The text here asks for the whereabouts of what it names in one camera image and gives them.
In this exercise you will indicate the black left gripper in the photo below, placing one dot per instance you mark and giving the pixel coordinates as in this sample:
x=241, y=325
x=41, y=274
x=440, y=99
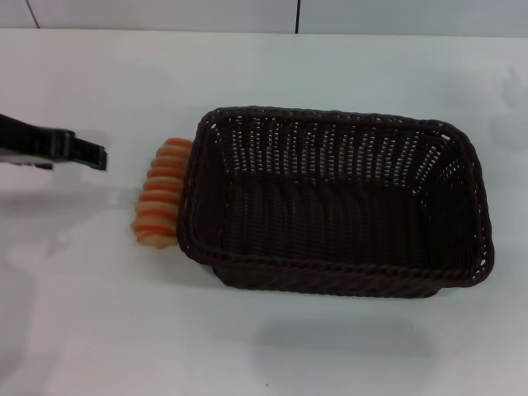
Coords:
x=37, y=142

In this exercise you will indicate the dark brown wicker basket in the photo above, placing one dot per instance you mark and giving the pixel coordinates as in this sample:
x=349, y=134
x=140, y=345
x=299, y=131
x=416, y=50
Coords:
x=338, y=206

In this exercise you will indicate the orange striped bread roll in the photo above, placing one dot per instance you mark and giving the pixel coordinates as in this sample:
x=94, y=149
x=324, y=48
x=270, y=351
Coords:
x=163, y=194

